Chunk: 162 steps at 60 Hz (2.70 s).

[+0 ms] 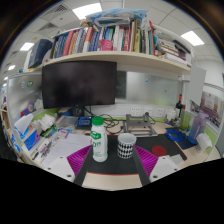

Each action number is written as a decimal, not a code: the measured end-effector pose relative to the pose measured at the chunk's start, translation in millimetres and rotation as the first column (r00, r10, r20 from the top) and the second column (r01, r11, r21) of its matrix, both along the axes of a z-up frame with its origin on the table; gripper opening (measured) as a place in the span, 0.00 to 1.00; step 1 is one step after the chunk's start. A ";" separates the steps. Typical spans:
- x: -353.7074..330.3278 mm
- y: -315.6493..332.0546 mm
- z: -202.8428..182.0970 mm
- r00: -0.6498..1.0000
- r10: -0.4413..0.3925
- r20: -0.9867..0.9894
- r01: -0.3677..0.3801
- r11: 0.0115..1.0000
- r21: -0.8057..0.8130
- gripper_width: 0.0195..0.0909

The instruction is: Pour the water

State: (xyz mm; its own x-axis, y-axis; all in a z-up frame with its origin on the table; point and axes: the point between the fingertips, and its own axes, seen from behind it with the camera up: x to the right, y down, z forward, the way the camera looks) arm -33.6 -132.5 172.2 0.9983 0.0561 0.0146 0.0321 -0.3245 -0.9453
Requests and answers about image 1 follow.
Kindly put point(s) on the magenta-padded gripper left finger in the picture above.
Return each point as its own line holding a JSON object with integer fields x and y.
{"x": 60, "y": 166}

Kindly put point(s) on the black-white checkered mug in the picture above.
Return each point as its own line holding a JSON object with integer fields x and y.
{"x": 126, "y": 146}

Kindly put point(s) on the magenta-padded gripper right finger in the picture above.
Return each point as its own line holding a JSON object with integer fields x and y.
{"x": 163, "y": 166}

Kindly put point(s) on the written white paper sheet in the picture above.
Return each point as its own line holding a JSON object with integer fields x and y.
{"x": 66, "y": 146}

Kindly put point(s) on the flat round red coaster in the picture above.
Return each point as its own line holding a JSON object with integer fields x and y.
{"x": 159, "y": 150}

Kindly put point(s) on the translucent purple water bottle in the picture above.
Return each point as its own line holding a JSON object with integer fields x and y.
{"x": 196, "y": 128}

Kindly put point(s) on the blue tissue box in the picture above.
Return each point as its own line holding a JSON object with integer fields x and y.
{"x": 28, "y": 136}

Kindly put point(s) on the white wall socket row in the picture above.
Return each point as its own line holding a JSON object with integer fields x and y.
{"x": 146, "y": 111}

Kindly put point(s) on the group photo poster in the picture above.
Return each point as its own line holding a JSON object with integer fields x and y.
{"x": 210, "y": 106}

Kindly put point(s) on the dark blue pad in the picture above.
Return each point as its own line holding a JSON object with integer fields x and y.
{"x": 185, "y": 143}

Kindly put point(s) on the white tissue pack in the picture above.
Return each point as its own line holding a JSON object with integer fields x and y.
{"x": 203, "y": 141}

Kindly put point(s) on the white shelf with books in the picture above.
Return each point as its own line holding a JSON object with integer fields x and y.
{"x": 116, "y": 56}

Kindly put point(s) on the grey metal laptop stand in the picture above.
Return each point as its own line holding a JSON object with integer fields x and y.
{"x": 140, "y": 126}

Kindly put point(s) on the small blue box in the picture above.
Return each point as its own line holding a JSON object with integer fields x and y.
{"x": 84, "y": 122}

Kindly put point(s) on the black computer monitor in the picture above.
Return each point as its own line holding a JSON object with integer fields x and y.
{"x": 78, "y": 83}

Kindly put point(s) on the white green-capped drink bottle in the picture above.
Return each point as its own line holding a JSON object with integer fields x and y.
{"x": 99, "y": 146}

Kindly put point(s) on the black red-edged desk mat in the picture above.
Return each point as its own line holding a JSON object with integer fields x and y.
{"x": 115, "y": 165}

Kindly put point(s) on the ceiling light panels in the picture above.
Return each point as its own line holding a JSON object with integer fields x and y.
{"x": 87, "y": 10}

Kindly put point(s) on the dark wine bottle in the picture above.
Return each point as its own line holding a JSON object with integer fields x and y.
{"x": 179, "y": 106}

